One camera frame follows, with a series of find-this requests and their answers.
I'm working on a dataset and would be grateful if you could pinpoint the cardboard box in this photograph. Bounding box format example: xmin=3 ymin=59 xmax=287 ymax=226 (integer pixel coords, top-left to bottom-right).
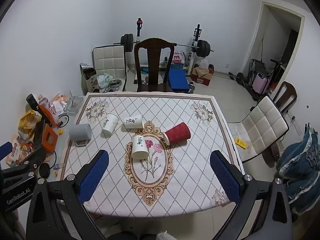
xmin=191 ymin=64 xmax=215 ymax=86

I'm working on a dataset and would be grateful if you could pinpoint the floral printed tablecloth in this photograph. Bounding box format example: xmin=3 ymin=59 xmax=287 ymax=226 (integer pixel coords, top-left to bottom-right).
xmin=60 ymin=92 xmax=242 ymax=217

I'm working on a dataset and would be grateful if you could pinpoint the white weight rack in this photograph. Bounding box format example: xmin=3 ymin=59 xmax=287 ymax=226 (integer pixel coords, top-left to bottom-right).
xmin=135 ymin=18 xmax=203 ymax=80

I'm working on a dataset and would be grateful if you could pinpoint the dark wooden chair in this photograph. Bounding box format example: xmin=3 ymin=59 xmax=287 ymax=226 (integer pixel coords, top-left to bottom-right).
xmin=134 ymin=38 xmax=175 ymax=93
xmin=271 ymin=81 xmax=298 ymax=113

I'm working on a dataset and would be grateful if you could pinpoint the grey ribbed cup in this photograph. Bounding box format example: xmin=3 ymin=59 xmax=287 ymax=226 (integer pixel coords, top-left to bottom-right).
xmin=69 ymin=124 xmax=92 ymax=142

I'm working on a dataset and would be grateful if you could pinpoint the blue bench pad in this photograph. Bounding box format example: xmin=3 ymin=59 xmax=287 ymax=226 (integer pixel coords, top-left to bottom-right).
xmin=168 ymin=69 xmax=189 ymax=94

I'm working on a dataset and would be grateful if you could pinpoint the black barbell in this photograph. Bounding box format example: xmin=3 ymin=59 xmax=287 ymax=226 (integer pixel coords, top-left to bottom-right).
xmin=114 ymin=34 xmax=214 ymax=57

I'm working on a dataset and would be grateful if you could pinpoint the red ribbed paper cup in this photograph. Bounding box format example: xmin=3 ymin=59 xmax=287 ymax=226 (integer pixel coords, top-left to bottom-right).
xmin=164 ymin=122 xmax=191 ymax=145

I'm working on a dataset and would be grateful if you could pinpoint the white door frame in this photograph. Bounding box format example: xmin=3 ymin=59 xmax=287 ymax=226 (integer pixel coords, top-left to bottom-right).
xmin=240 ymin=1 xmax=305 ymax=100

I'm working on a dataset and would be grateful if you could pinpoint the glass ashtray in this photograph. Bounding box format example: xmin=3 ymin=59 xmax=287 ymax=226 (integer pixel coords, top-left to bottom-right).
xmin=64 ymin=96 xmax=84 ymax=114

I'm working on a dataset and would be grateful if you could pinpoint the yellow plastic bag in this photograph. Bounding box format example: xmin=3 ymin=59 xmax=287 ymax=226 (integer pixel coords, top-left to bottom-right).
xmin=19 ymin=109 xmax=43 ymax=140

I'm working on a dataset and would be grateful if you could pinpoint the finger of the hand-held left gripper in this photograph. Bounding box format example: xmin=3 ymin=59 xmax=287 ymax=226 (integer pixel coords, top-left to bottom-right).
xmin=1 ymin=151 xmax=47 ymax=180
xmin=0 ymin=142 xmax=13 ymax=162

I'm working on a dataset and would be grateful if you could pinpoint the white paper cup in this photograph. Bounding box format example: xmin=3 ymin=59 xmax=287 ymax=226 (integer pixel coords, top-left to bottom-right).
xmin=101 ymin=113 xmax=119 ymax=137
xmin=131 ymin=134 xmax=148 ymax=160
xmin=124 ymin=114 xmax=143 ymax=130

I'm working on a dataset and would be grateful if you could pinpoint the green and white plastic bag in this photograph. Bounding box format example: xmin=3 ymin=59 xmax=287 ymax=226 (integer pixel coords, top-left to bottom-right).
xmin=97 ymin=73 xmax=113 ymax=88

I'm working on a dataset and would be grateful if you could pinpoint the red and white bag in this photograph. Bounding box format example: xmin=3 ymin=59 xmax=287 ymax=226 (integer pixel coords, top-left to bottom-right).
xmin=172 ymin=52 xmax=186 ymax=65

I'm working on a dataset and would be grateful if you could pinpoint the orange bottle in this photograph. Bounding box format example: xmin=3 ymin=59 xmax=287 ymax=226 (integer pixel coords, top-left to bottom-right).
xmin=37 ymin=94 xmax=59 ymax=127

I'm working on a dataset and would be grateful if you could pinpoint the white padded chair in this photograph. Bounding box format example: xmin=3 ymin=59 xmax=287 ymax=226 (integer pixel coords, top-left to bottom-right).
xmin=226 ymin=95 xmax=290 ymax=164
xmin=92 ymin=45 xmax=127 ymax=92

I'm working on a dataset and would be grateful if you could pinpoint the blue denim clothing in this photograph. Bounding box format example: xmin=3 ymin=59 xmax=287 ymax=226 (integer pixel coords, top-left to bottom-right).
xmin=276 ymin=124 xmax=320 ymax=215

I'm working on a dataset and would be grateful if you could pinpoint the black folded exercise machine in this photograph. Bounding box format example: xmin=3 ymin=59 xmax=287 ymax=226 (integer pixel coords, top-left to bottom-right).
xmin=249 ymin=58 xmax=288 ymax=100

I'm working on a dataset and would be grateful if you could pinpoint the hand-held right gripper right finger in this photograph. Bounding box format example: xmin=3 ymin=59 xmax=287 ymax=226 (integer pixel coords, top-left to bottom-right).
xmin=210 ymin=150 xmax=293 ymax=240

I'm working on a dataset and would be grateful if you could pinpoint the metal bowl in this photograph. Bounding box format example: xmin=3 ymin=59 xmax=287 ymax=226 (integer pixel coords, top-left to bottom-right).
xmin=105 ymin=79 xmax=122 ymax=92

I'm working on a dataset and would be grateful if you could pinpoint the black dumbbell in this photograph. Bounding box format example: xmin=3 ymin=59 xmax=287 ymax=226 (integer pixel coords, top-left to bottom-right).
xmin=228 ymin=72 xmax=247 ymax=85

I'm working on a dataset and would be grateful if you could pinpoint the brown carton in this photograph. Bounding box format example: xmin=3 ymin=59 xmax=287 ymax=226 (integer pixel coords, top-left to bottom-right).
xmin=80 ymin=63 xmax=100 ymax=94

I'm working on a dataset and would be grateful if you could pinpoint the colourful snack packet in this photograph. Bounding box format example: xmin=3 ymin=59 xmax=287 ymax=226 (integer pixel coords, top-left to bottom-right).
xmin=5 ymin=135 xmax=33 ymax=167

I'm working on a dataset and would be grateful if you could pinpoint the pink suitcase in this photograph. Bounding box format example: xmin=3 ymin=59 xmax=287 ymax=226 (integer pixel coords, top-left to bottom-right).
xmin=252 ymin=73 xmax=270 ymax=96

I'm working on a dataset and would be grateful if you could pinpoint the orange box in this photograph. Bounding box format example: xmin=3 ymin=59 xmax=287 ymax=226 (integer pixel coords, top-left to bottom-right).
xmin=34 ymin=124 xmax=58 ymax=155

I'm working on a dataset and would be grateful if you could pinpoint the black round disc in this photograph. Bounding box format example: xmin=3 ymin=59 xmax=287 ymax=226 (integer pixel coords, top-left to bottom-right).
xmin=38 ymin=162 xmax=50 ymax=178

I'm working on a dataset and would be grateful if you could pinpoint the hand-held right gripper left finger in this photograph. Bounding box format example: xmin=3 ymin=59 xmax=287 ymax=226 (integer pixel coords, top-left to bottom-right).
xmin=26 ymin=150 xmax=110 ymax=240

